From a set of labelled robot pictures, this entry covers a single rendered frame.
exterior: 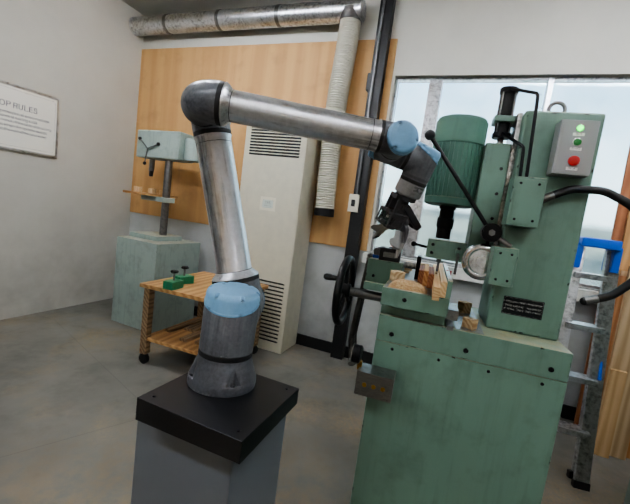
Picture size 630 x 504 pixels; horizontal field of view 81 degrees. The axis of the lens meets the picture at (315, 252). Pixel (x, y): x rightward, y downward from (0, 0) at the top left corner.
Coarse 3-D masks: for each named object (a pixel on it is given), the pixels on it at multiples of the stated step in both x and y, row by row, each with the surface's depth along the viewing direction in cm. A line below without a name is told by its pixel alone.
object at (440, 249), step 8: (432, 240) 136; (440, 240) 135; (448, 240) 140; (432, 248) 136; (440, 248) 135; (448, 248) 134; (456, 248) 133; (464, 248) 133; (432, 256) 136; (440, 256) 135; (448, 256) 134
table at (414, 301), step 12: (408, 276) 150; (372, 288) 143; (384, 288) 120; (384, 300) 121; (396, 300) 119; (408, 300) 118; (420, 300) 117; (432, 300) 116; (444, 300) 115; (432, 312) 116; (444, 312) 115
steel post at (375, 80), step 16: (384, 0) 257; (384, 16) 259; (384, 32) 260; (384, 48) 260; (384, 64) 261; (368, 80) 266; (384, 80) 268; (368, 96) 266; (368, 112) 265; (368, 160) 269; (368, 176) 270; (352, 208) 273; (352, 224) 276; (352, 240) 277; (336, 336) 286; (336, 352) 287
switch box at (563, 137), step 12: (564, 120) 109; (576, 120) 108; (588, 120) 108; (564, 132) 109; (576, 132) 108; (588, 132) 108; (552, 144) 115; (564, 144) 110; (588, 144) 108; (552, 156) 113; (564, 156) 110; (588, 156) 108; (552, 168) 111; (564, 168) 110; (588, 168) 108
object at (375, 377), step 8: (360, 368) 122; (368, 368) 123; (376, 368) 124; (384, 368) 125; (360, 376) 120; (368, 376) 119; (376, 376) 119; (384, 376) 118; (392, 376) 119; (360, 384) 120; (368, 384) 120; (376, 384) 119; (384, 384) 118; (392, 384) 117; (360, 392) 120; (368, 392) 120; (376, 392) 119; (384, 392) 118; (392, 392) 121; (384, 400) 118
